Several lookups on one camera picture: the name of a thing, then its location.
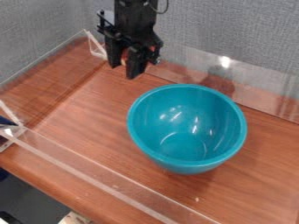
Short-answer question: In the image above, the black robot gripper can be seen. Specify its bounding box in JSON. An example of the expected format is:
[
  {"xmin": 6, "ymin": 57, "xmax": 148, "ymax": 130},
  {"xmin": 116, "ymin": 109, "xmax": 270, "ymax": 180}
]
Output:
[{"xmin": 98, "ymin": 0, "xmax": 164, "ymax": 80}]

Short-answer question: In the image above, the red and white toy mushroom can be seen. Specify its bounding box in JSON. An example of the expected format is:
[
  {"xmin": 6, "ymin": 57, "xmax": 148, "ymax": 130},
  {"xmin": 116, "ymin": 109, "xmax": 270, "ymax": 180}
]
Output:
[{"xmin": 122, "ymin": 44, "xmax": 160, "ymax": 65}]

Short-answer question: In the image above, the blue plastic bowl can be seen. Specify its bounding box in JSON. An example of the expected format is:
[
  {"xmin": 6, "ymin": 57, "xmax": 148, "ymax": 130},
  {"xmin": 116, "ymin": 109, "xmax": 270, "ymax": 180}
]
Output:
[{"xmin": 126, "ymin": 84, "xmax": 249, "ymax": 175}]

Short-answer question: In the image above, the clear acrylic left barrier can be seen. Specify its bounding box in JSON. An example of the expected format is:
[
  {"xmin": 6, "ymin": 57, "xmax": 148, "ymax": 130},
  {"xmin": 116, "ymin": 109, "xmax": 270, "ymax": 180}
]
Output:
[{"xmin": 0, "ymin": 29, "xmax": 87, "ymax": 87}]

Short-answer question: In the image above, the clear acrylic barrier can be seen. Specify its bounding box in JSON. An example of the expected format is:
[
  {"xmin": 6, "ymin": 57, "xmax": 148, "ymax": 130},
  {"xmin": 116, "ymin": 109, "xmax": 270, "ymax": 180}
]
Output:
[
  {"xmin": 0, "ymin": 29, "xmax": 87, "ymax": 87},
  {"xmin": 0, "ymin": 126, "xmax": 221, "ymax": 224},
  {"xmin": 144, "ymin": 42, "xmax": 299, "ymax": 124}
]

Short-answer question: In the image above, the clear acrylic back barrier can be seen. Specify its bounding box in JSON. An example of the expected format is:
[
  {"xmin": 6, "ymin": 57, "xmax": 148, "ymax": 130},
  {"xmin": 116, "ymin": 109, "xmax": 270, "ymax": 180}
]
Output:
[{"xmin": 144, "ymin": 42, "xmax": 299, "ymax": 124}]

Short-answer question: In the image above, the clear acrylic front barrier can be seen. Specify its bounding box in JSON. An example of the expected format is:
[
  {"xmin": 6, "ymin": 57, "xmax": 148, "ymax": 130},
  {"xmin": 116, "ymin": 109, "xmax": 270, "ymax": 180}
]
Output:
[{"xmin": 0, "ymin": 126, "xmax": 221, "ymax": 224}]

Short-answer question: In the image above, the clear acrylic corner bracket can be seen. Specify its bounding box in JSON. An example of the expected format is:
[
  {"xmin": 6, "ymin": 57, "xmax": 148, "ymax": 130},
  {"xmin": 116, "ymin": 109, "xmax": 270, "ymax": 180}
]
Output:
[{"xmin": 84, "ymin": 31, "xmax": 108, "ymax": 60}]

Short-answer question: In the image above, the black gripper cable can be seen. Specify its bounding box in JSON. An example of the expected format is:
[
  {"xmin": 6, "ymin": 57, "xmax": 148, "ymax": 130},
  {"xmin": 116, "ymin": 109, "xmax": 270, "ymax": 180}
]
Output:
[{"xmin": 144, "ymin": 0, "xmax": 171, "ymax": 15}]

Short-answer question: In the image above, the clear acrylic left bracket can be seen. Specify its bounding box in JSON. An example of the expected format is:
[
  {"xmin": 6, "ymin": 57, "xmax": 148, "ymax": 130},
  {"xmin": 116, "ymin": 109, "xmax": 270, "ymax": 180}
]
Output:
[{"xmin": 0, "ymin": 100, "xmax": 26, "ymax": 153}]

